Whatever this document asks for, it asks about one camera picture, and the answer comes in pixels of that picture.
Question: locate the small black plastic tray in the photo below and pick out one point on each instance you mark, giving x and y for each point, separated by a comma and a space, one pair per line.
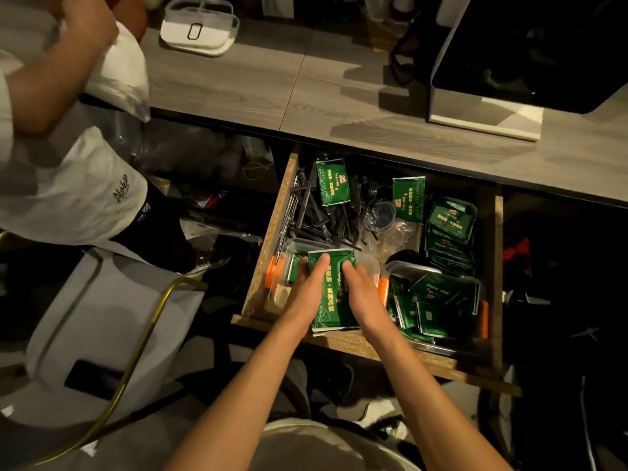
475, 210

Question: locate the black and white appliance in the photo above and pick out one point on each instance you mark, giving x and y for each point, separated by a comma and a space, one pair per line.
530, 48

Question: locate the large clear container orange clip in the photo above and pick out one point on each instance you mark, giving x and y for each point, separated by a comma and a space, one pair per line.
468, 308

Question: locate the green wipe packet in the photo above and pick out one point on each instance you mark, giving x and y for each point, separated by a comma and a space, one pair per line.
408, 198
333, 182

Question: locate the pile of green packets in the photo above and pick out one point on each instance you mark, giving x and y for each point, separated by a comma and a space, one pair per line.
431, 304

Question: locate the pile of black plastic cutlery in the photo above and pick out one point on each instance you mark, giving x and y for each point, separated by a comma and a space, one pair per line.
319, 218

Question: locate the heap of green packets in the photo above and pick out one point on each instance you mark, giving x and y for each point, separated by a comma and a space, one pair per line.
450, 230

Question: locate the small clear plastic cup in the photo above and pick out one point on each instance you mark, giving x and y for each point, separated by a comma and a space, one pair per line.
379, 216

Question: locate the white chair with gold frame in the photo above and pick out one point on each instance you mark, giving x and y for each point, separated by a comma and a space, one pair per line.
103, 318

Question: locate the person's grey shirt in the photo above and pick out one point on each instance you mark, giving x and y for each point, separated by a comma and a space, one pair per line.
324, 448

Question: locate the bundle of green wipe sachets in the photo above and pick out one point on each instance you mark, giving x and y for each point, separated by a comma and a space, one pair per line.
336, 299

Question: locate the black phone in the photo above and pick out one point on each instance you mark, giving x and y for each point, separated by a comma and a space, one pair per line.
93, 380

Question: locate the person's right hand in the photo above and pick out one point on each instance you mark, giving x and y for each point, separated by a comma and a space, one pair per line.
368, 308

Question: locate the clear container with orange clips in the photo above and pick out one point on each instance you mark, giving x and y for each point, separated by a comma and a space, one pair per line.
282, 289

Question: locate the person's right forearm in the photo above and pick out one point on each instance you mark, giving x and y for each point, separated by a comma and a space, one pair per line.
431, 412

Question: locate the person's left hand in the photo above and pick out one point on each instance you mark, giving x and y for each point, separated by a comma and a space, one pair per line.
304, 299

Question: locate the person's right fingers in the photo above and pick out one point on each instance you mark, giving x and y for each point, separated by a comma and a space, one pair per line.
354, 278

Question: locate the white plastic bag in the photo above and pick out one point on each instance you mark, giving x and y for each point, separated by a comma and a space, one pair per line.
122, 78

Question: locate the wooden drawer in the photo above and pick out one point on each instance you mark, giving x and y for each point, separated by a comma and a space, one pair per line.
265, 250

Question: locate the white plastic caddy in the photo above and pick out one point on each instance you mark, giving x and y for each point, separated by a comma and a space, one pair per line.
198, 29

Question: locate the person's left fingers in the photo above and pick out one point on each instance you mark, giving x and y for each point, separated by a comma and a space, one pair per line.
319, 274

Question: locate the person's left forearm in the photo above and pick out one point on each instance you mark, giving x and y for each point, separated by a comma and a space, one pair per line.
245, 402

